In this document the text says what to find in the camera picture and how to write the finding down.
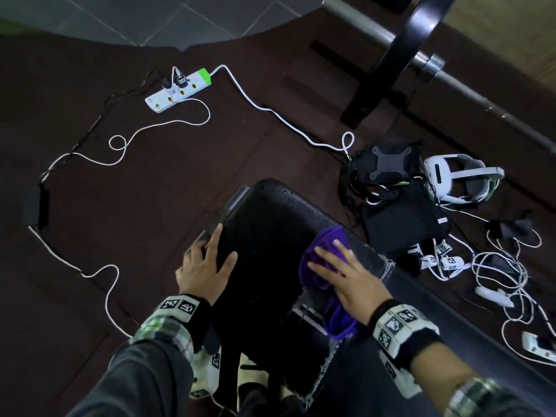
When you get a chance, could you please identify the person's right hand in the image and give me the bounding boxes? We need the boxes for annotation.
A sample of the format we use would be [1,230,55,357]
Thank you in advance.
[307,239,394,328]

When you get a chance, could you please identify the white headset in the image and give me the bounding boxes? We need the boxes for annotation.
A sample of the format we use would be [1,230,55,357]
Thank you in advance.
[423,153,506,206]

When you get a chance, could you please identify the black bench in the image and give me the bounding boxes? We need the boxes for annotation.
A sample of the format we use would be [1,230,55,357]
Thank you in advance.
[182,177,556,417]

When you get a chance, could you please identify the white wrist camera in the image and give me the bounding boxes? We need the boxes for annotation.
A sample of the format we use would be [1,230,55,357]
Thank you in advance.
[378,349,423,399]
[189,345,222,400]

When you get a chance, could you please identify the person's dark trousers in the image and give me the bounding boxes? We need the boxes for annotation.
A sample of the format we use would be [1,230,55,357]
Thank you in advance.
[236,382,305,417]

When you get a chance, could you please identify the black right wristband with markers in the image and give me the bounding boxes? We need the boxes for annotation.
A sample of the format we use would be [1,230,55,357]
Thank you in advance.
[368,299,444,372]

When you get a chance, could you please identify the black cap with grey bracket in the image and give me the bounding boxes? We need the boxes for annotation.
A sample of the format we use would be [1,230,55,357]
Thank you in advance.
[343,142,425,204]

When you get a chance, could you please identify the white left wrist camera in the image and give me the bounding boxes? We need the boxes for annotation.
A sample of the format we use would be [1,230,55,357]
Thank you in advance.
[189,345,222,400]

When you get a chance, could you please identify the person's left hand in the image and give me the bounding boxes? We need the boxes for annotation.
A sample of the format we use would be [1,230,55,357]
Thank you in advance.
[175,223,239,305]

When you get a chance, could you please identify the person's white left sandal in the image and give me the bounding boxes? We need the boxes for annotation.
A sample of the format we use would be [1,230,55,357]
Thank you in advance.
[236,356,272,400]

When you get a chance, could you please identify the black power adapter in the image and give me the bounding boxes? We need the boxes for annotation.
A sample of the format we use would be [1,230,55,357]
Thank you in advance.
[21,184,51,231]

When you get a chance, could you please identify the white power strip green end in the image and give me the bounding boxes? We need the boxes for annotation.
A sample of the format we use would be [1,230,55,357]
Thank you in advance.
[144,68,213,114]
[521,330,556,363]

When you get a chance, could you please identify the thick white power cord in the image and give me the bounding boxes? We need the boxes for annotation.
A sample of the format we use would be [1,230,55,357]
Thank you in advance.
[210,64,355,161]

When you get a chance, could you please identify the person's right forearm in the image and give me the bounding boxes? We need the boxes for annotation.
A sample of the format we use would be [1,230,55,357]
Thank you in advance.
[410,342,544,417]

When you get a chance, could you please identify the steel barbell bar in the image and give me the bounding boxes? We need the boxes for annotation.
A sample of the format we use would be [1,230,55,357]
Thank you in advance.
[321,0,556,155]

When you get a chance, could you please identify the person's left forearm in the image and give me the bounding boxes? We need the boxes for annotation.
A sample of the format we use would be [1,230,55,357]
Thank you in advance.
[67,316,196,417]

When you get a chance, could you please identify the purple cleaning cloth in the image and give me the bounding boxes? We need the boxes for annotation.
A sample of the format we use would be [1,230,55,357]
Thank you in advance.
[298,225,361,342]

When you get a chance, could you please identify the black flat pouch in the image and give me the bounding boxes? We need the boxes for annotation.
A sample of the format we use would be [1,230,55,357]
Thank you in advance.
[360,186,451,261]

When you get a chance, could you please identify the black charger with white cord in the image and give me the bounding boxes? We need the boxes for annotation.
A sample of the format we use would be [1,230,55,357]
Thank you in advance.
[486,210,543,250]

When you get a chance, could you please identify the tangle of white cables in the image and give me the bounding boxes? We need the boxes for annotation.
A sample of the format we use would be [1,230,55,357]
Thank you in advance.
[406,203,556,357]

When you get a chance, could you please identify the white handheld controller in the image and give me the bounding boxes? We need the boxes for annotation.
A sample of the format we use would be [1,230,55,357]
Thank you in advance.
[474,285,515,309]

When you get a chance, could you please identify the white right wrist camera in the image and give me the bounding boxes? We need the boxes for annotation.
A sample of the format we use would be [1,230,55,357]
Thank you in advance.
[378,349,423,399]

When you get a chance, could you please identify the thin white floor cable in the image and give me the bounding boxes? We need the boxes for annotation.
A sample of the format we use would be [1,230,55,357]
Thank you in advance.
[28,98,211,339]

